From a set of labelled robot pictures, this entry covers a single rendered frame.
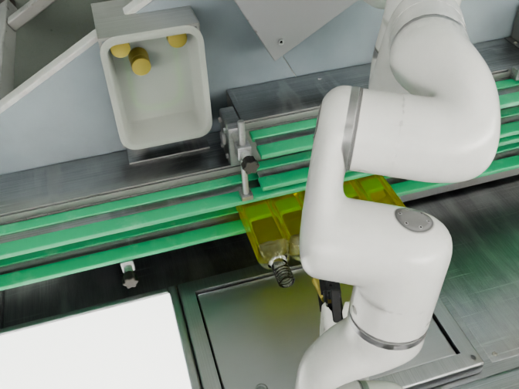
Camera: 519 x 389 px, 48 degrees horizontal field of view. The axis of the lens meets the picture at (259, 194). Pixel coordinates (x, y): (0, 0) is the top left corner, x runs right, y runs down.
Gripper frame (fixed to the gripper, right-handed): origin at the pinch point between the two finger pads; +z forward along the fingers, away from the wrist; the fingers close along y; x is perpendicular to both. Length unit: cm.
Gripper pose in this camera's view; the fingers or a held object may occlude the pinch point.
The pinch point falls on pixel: (328, 292)
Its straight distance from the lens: 97.2
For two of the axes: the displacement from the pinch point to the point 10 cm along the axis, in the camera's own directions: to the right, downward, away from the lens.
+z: -0.3, -6.5, 7.6
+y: -0.3, -7.6, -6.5
